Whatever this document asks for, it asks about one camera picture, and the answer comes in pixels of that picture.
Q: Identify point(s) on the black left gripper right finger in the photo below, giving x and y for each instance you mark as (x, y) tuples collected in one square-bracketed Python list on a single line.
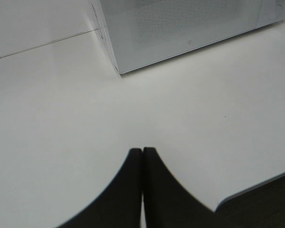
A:
[(169, 205)]

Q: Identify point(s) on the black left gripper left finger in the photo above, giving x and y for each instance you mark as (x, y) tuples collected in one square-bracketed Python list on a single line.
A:
[(120, 204)]

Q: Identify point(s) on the white microwave door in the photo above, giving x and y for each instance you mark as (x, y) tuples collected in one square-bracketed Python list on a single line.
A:
[(180, 31)]

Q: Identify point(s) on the round white door button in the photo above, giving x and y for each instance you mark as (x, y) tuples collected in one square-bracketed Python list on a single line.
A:
[(275, 12)]

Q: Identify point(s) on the white microwave oven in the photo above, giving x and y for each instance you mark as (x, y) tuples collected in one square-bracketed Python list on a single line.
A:
[(180, 28)]

